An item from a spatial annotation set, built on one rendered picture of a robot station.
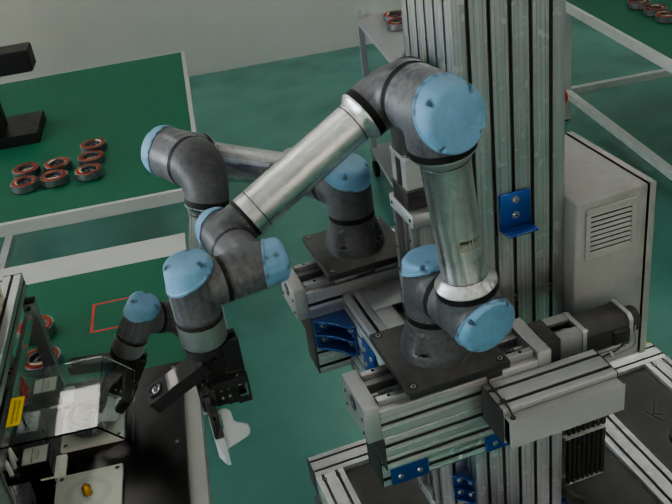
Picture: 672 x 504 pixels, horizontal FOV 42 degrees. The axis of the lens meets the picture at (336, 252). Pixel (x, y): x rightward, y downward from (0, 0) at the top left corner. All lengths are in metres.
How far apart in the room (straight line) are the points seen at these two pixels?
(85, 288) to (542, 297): 1.48
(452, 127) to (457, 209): 0.16
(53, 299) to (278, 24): 4.58
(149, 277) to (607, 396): 1.54
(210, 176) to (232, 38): 5.28
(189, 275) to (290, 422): 2.04
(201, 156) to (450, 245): 0.61
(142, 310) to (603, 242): 1.04
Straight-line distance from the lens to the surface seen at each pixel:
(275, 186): 1.46
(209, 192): 1.86
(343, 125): 1.48
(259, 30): 7.11
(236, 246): 1.39
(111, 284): 2.88
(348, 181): 2.10
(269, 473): 3.14
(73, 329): 2.71
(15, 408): 1.92
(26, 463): 2.01
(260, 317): 3.90
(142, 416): 2.26
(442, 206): 1.48
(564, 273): 2.09
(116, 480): 2.09
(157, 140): 1.96
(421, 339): 1.77
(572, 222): 1.99
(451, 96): 1.37
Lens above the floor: 2.15
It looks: 30 degrees down
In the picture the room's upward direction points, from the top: 8 degrees counter-clockwise
